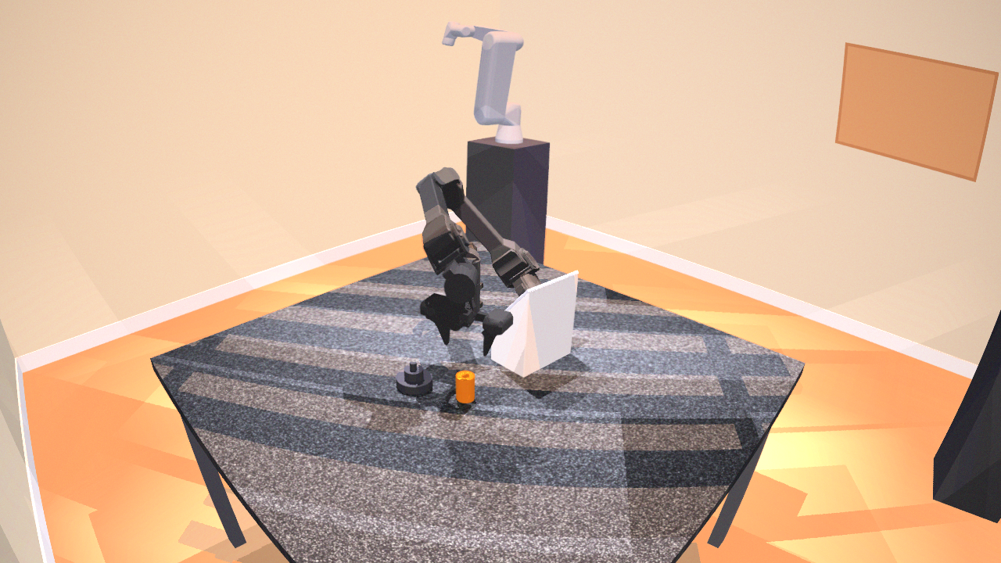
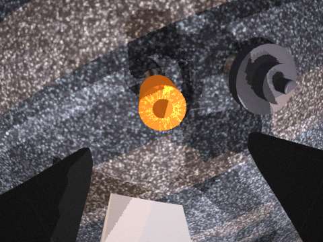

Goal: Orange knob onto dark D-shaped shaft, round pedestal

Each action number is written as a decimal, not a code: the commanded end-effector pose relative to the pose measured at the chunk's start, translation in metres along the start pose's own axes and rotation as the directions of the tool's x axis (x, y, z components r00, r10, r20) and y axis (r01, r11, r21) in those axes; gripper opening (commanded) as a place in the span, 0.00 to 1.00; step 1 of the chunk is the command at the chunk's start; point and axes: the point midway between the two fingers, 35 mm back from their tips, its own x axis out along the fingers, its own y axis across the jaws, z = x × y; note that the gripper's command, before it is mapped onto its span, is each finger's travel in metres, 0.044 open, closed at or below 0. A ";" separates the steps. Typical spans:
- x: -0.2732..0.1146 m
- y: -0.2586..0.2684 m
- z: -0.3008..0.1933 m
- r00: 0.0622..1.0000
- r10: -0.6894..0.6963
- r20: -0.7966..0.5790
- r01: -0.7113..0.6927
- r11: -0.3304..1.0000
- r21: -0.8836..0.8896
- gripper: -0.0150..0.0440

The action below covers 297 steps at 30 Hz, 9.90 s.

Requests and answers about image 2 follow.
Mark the orange knob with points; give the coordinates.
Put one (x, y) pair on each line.
(161, 104)

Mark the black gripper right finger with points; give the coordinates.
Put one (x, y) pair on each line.
(294, 173)

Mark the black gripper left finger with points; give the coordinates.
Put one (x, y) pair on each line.
(48, 207)

